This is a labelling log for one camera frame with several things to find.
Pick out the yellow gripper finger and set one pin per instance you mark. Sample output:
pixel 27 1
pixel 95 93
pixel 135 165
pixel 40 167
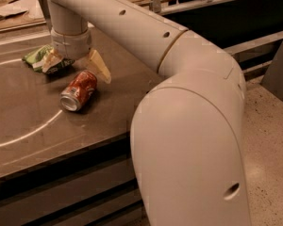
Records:
pixel 96 64
pixel 51 61

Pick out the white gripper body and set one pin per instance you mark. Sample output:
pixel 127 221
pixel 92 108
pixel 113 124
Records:
pixel 71 46

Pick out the red coke can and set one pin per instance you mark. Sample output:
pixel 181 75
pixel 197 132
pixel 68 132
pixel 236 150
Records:
pixel 79 91

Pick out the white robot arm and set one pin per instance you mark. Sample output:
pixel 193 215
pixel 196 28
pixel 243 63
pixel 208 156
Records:
pixel 186 132

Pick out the green chip bag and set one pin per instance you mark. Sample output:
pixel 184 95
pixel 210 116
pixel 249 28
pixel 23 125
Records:
pixel 36 58

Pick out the white paper stack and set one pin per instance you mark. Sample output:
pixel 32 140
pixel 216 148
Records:
pixel 32 7

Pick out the dark drawer cabinet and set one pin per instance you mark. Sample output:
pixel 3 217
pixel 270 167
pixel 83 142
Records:
pixel 69 185

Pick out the grey metal shelf rail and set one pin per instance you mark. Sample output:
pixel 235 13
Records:
pixel 255 56

